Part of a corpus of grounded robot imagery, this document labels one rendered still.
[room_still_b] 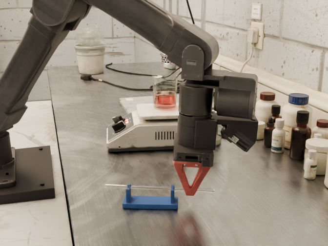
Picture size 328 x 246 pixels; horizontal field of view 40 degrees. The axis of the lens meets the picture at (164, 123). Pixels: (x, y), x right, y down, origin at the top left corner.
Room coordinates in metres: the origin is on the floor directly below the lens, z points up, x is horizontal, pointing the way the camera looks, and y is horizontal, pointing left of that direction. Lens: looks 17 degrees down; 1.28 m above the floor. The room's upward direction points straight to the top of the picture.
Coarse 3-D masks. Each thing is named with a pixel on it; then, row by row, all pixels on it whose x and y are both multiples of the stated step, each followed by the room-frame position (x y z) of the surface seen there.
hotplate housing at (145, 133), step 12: (144, 120) 1.05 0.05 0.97; (156, 120) 1.04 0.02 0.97; (168, 120) 1.04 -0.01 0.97; (132, 132) 1.01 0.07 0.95; (144, 132) 1.01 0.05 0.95; (156, 132) 1.02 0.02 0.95; (168, 132) 1.02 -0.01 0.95; (108, 144) 1.00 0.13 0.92; (120, 144) 1.01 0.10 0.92; (132, 144) 1.01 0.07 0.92; (144, 144) 1.01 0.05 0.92; (156, 144) 1.02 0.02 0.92; (168, 144) 1.02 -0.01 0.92
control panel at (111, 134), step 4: (124, 116) 1.13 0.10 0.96; (128, 116) 1.11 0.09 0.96; (128, 120) 1.08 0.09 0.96; (132, 120) 1.06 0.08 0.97; (112, 124) 1.12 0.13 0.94; (128, 124) 1.04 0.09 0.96; (132, 124) 1.03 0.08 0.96; (108, 128) 1.10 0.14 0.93; (112, 128) 1.08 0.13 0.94; (124, 128) 1.03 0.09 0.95; (128, 128) 1.02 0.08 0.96; (108, 132) 1.07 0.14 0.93; (112, 132) 1.05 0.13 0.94; (120, 132) 1.02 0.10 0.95; (108, 136) 1.04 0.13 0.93; (112, 136) 1.02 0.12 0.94; (108, 140) 1.01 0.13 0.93
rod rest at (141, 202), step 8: (128, 184) 0.75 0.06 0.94; (128, 192) 0.73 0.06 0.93; (128, 200) 0.73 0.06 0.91; (136, 200) 0.74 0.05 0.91; (144, 200) 0.74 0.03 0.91; (152, 200) 0.74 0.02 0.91; (160, 200) 0.74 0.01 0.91; (168, 200) 0.74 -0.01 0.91; (176, 200) 0.74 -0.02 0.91; (136, 208) 0.73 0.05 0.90; (144, 208) 0.73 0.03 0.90; (152, 208) 0.73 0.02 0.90; (160, 208) 0.72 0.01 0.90; (168, 208) 0.72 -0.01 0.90; (176, 208) 0.72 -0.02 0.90
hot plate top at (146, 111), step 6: (138, 108) 1.09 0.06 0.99; (144, 108) 1.09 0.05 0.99; (150, 108) 1.09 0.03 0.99; (138, 114) 1.04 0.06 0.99; (144, 114) 1.03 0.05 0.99; (150, 114) 1.03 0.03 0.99; (156, 114) 1.03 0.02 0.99; (162, 114) 1.03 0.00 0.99; (168, 114) 1.03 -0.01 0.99; (174, 114) 1.03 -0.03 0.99
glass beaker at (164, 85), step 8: (160, 80) 1.07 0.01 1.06; (168, 80) 1.07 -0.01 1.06; (176, 80) 1.09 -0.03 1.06; (160, 88) 1.07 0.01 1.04; (168, 88) 1.07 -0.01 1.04; (176, 88) 1.09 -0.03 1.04; (160, 96) 1.07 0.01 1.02; (168, 96) 1.07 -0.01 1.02; (176, 96) 1.09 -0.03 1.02; (160, 104) 1.07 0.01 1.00; (168, 104) 1.07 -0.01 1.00; (176, 104) 1.09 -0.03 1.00
